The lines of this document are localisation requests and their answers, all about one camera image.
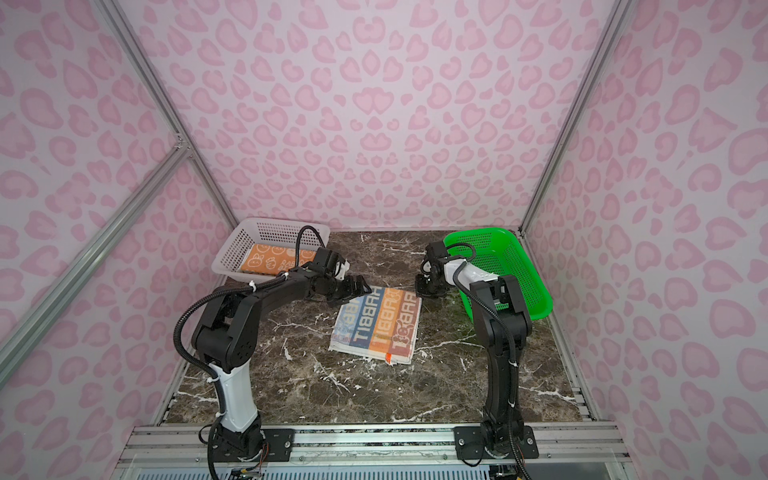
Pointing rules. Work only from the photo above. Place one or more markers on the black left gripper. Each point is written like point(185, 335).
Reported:
point(351, 290)

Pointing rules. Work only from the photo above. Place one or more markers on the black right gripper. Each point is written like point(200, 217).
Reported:
point(420, 288)

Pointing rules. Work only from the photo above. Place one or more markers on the pale blue patterned towel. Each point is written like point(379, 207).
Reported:
point(382, 325)

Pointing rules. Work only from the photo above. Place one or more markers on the green plastic basket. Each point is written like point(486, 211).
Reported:
point(498, 251)

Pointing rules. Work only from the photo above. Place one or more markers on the orange bunny towel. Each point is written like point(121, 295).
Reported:
point(270, 260)

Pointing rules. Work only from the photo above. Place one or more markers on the white plastic basket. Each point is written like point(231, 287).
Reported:
point(274, 232)

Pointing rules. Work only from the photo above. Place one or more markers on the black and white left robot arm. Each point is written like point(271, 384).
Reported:
point(226, 335)

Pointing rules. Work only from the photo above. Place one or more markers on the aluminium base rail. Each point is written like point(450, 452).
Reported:
point(579, 450)

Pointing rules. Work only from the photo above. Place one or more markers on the aluminium frame corner post left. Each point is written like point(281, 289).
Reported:
point(117, 22)

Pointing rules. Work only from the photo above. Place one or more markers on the aluminium frame corner post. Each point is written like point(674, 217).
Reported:
point(620, 16)
point(117, 22)

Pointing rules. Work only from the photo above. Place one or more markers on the aluminium frame corner post right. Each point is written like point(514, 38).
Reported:
point(620, 16)

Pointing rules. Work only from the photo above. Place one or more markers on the aluminium diagonal frame bar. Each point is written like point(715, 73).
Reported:
point(39, 319)

